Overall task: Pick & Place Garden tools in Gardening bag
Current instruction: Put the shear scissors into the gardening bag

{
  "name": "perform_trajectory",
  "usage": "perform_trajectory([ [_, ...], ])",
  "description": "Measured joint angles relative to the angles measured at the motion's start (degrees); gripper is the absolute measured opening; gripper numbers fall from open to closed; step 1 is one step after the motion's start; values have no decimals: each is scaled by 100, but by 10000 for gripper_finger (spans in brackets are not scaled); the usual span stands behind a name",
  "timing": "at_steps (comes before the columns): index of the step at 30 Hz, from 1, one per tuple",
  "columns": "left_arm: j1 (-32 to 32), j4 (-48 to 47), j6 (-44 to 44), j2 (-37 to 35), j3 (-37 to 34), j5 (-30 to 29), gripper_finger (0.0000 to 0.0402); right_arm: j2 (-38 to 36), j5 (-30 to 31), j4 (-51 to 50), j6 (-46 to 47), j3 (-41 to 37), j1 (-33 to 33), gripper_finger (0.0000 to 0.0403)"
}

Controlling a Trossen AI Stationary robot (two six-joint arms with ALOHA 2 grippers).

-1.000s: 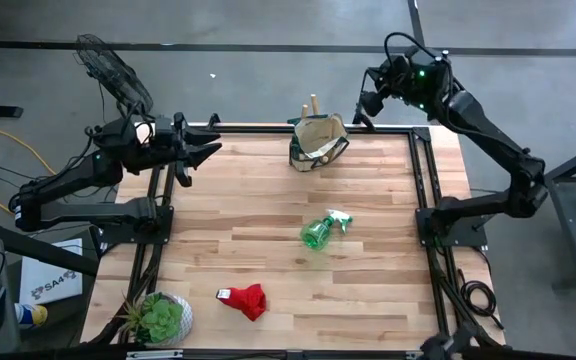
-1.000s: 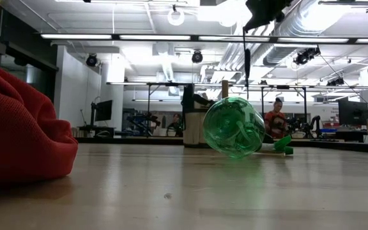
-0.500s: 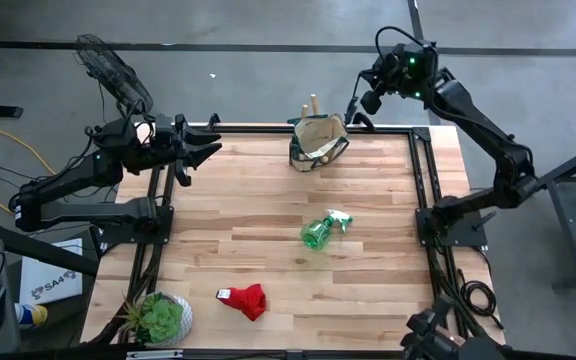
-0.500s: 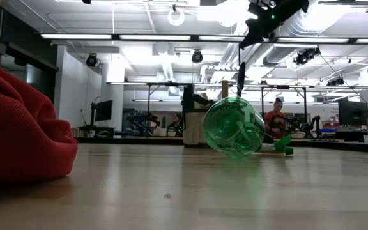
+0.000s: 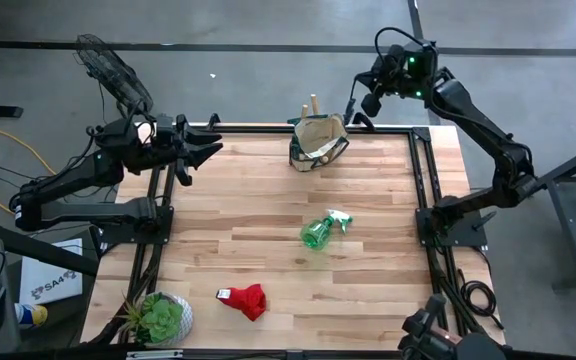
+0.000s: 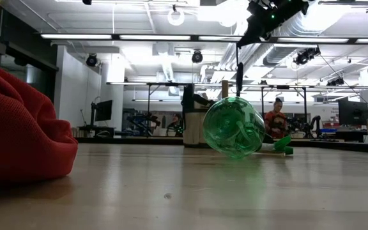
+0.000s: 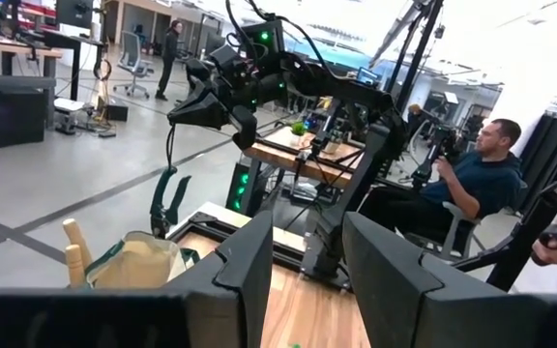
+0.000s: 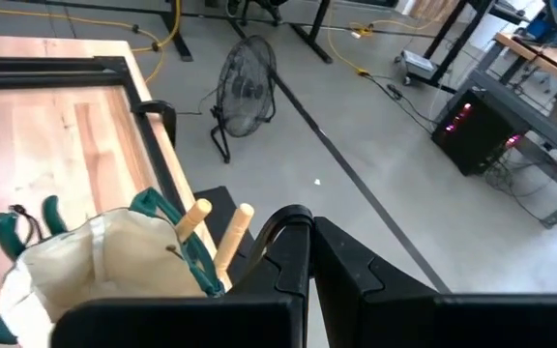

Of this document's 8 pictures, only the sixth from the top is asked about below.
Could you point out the standing person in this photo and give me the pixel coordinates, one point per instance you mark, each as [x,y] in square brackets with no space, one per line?
[276,121]

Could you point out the black overhead light bar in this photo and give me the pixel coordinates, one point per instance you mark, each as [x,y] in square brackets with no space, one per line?
[81,36]

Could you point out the green plastic spray bottle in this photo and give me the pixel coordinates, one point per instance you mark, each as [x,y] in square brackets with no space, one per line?
[232,127]

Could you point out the black ceiling camera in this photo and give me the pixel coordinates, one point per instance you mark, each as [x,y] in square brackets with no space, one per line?
[92,60]
[197,57]
[307,56]
[335,82]

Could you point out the black background robot arm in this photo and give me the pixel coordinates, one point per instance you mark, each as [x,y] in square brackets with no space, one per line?
[308,124]
[142,120]

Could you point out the round white ceiling lamp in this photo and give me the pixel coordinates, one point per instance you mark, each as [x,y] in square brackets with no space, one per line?
[176,20]

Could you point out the black metal frame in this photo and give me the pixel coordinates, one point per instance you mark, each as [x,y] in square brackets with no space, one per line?
[158,84]

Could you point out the small black computer monitor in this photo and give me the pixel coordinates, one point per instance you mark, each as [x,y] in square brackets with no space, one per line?
[103,110]

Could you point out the seated person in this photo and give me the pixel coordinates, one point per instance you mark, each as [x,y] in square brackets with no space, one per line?
[176,126]

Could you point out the red knit glove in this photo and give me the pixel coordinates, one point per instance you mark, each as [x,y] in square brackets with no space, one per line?
[21,127]

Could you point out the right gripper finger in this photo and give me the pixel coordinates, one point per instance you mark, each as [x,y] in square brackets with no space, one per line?
[251,38]

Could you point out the beige canvas gardening bag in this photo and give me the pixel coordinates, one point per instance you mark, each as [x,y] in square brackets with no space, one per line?
[193,124]

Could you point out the large black computer monitor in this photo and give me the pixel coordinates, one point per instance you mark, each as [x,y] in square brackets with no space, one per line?
[352,112]

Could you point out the silver ventilation duct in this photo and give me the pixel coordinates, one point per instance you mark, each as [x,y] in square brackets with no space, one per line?
[299,25]

